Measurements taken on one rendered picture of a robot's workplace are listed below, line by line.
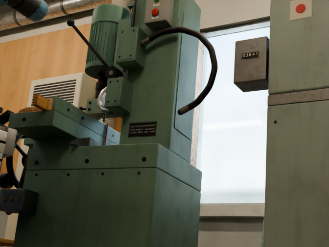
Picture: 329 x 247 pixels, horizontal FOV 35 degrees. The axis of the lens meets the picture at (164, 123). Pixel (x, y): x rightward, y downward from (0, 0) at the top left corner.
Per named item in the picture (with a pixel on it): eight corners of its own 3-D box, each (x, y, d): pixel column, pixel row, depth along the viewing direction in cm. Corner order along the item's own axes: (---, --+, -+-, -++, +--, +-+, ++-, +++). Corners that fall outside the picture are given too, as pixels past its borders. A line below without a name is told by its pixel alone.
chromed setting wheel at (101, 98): (97, 116, 215) (101, 87, 219) (124, 114, 210) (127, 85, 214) (93, 113, 213) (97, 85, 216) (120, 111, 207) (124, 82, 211)
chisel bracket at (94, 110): (93, 122, 233) (95, 104, 236) (120, 120, 227) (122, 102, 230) (83, 117, 227) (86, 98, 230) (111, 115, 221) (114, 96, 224)
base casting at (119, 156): (86, 192, 246) (88, 173, 249) (201, 192, 222) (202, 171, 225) (24, 170, 208) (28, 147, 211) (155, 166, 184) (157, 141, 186)
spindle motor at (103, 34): (97, 84, 246) (105, 24, 255) (130, 80, 238) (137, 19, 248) (76, 68, 231) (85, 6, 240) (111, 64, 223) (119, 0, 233)
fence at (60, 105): (129, 152, 245) (129, 141, 247) (131, 152, 244) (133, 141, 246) (51, 110, 194) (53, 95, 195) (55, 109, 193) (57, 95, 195)
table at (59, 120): (75, 166, 256) (77, 154, 257) (130, 165, 243) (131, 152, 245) (-13, 129, 204) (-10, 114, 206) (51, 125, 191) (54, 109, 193)
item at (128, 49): (124, 70, 217) (128, 37, 221) (144, 68, 213) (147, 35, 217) (114, 61, 209) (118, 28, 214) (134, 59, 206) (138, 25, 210)
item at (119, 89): (115, 114, 212) (118, 86, 215) (130, 113, 209) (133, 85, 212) (103, 106, 204) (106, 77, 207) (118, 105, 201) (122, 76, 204)
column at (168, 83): (143, 166, 225) (157, 16, 247) (191, 165, 215) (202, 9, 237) (117, 152, 206) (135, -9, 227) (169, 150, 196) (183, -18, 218)
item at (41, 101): (122, 153, 247) (123, 145, 248) (126, 153, 246) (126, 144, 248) (32, 105, 190) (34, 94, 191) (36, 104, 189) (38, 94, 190)
